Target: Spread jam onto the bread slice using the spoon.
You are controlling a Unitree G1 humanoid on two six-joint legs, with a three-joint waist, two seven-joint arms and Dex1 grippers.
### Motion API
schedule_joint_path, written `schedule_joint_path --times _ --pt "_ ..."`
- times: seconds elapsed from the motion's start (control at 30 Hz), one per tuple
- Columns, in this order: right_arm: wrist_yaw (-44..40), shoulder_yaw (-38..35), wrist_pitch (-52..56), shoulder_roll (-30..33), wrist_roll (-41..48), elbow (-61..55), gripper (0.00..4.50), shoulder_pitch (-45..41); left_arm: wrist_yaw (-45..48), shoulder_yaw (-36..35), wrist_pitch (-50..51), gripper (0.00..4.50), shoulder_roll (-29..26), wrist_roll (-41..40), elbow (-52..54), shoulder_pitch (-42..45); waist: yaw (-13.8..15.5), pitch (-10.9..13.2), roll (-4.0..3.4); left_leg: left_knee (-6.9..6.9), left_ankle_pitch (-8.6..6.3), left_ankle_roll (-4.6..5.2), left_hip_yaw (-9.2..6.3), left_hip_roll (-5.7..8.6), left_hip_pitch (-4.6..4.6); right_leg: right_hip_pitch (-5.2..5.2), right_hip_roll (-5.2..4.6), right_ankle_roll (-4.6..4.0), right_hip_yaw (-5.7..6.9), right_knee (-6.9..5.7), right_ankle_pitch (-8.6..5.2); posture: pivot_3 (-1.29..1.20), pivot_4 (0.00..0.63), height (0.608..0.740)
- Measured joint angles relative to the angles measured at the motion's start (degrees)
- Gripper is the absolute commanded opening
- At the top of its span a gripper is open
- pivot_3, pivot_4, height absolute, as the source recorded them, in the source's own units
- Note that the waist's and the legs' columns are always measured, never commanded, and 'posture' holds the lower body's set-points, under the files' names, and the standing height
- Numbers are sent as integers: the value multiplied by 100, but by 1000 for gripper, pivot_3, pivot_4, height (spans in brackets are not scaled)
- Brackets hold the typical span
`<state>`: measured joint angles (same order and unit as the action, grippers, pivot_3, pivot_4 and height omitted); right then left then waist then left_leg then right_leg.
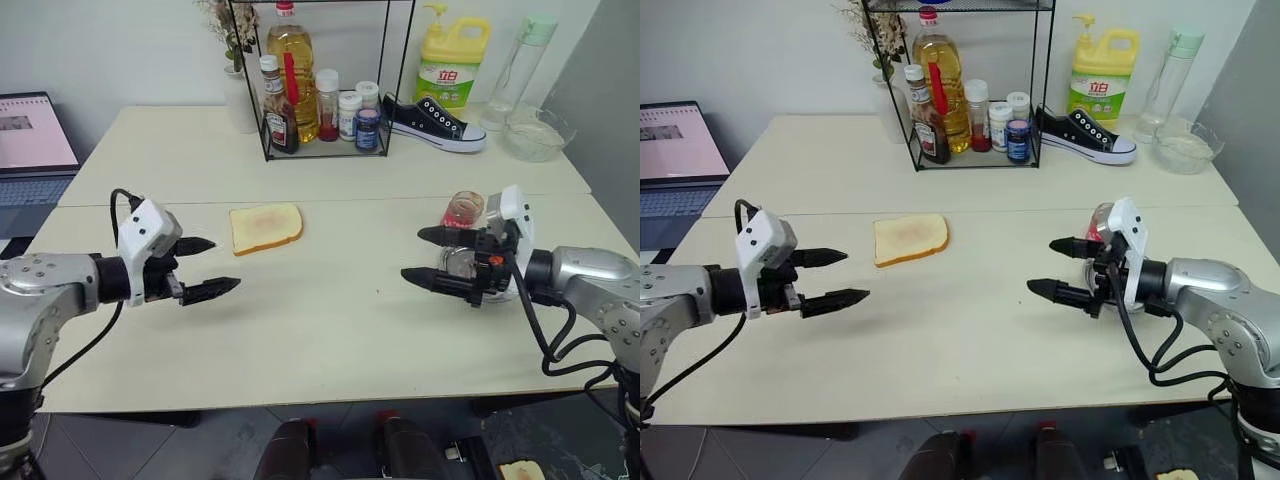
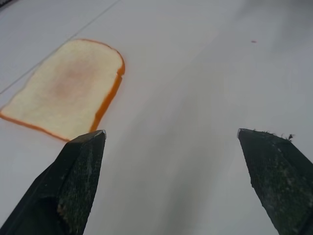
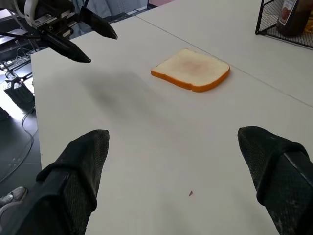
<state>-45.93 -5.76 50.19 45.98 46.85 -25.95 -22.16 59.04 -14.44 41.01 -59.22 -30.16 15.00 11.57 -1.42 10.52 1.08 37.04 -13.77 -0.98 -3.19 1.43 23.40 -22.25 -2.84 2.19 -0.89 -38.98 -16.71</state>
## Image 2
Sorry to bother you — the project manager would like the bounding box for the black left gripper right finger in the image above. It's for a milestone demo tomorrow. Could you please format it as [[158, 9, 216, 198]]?
[[236, 128, 313, 235]]

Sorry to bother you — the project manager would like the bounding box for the white bread slice orange crust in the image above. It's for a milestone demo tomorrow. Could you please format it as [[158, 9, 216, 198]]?
[[0, 38, 127, 142]]

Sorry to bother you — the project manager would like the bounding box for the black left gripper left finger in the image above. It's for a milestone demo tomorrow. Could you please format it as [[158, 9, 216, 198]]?
[[0, 129, 108, 235]]

